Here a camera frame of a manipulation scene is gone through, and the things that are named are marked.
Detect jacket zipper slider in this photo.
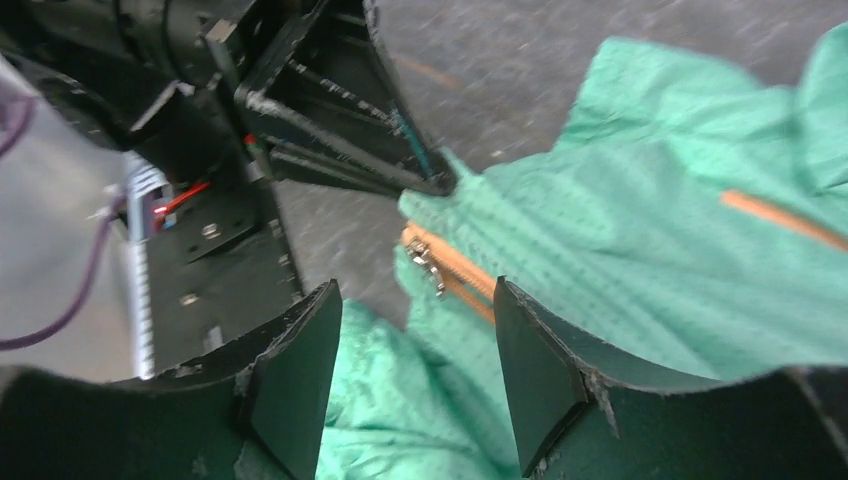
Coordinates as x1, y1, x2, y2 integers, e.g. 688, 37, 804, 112
405, 237, 446, 296

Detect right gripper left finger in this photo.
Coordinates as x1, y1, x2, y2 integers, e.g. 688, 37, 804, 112
1, 281, 342, 479

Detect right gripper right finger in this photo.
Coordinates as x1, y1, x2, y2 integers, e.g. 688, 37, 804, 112
494, 279, 847, 479

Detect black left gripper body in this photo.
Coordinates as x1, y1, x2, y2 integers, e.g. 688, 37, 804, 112
1, 1, 320, 189

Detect green and orange jacket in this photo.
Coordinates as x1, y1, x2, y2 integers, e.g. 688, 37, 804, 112
317, 25, 847, 479

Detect grey slotted cable duct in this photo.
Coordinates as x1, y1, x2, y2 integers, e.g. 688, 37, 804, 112
124, 152, 166, 379

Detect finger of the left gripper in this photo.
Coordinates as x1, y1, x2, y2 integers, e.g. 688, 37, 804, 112
235, 1, 457, 197

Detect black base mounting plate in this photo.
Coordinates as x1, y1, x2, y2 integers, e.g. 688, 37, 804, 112
139, 180, 304, 377

